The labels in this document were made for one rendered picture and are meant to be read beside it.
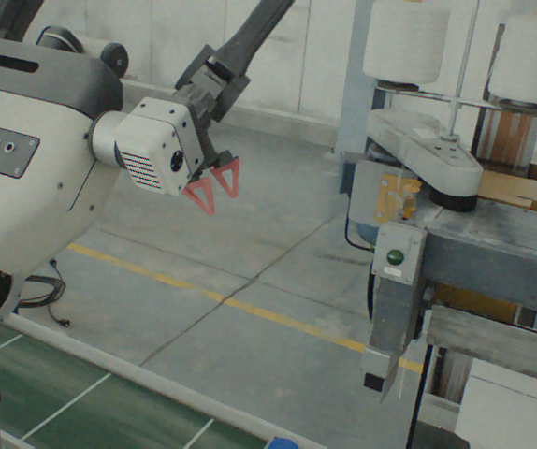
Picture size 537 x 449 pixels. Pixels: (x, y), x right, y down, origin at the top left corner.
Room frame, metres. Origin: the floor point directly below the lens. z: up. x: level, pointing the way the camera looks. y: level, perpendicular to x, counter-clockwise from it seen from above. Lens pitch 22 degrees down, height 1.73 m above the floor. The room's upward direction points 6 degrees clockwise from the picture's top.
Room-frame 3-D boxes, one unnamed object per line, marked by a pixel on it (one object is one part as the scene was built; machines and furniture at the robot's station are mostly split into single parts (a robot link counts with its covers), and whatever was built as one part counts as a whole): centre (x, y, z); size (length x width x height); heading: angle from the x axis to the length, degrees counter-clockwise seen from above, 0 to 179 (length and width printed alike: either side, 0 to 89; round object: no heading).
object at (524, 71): (1.30, -0.49, 1.61); 0.15 x 0.14 x 0.17; 64
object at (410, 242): (1.01, -0.24, 1.29); 0.08 x 0.05 x 0.09; 64
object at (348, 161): (1.54, -0.21, 1.25); 0.10 x 0.08 x 0.12; 179
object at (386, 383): (1.06, -0.25, 0.98); 0.09 x 0.05 x 0.05; 154
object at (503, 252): (1.09, -0.40, 1.21); 0.30 x 0.25 x 0.30; 64
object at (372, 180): (1.44, -0.34, 1.23); 0.28 x 0.07 x 0.16; 64
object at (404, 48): (1.41, -0.26, 1.61); 0.17 x 0.17 x 0.17
